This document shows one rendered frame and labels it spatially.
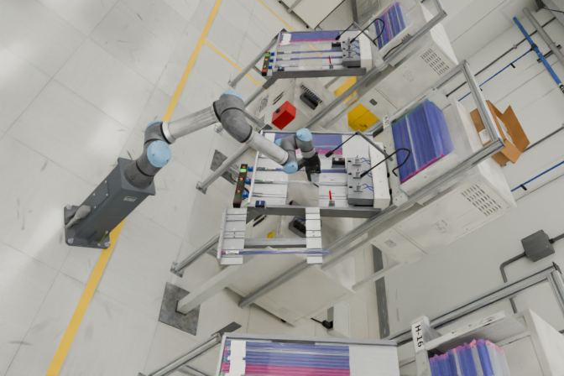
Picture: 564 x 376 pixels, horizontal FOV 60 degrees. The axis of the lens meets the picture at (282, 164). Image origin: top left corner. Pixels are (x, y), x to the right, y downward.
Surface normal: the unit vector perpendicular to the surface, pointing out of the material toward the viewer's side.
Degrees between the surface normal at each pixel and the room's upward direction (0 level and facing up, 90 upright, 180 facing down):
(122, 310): 0
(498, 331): 90
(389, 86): 90
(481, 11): 90
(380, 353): 44
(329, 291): 90
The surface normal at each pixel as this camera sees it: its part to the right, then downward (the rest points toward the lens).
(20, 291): 0.67, -0.54
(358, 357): -0.04, -0.77
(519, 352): -0.74, -0.55
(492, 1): -0.07, 0.64
